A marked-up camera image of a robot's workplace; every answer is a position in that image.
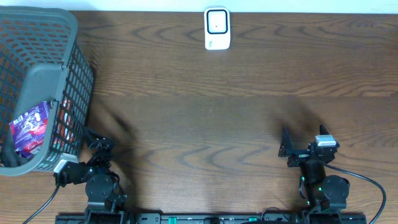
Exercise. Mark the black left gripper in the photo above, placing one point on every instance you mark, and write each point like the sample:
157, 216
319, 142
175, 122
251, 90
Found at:
97, 149

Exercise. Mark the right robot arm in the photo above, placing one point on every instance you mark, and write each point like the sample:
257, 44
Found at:
326, 194

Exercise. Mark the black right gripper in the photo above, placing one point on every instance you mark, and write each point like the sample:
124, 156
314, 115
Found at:
302, 155

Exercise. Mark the purple snack packet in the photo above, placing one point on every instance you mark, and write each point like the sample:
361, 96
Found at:
28, 130

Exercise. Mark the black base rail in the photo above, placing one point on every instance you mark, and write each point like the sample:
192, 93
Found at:
155, 218

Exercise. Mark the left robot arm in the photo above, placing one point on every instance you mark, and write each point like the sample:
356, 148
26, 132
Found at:
106, 197

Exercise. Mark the white barcode scanner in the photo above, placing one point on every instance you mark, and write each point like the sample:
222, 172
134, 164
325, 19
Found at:
217, 28

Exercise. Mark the grey plastic mesh basket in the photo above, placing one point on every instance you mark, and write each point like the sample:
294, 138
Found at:
41, 61

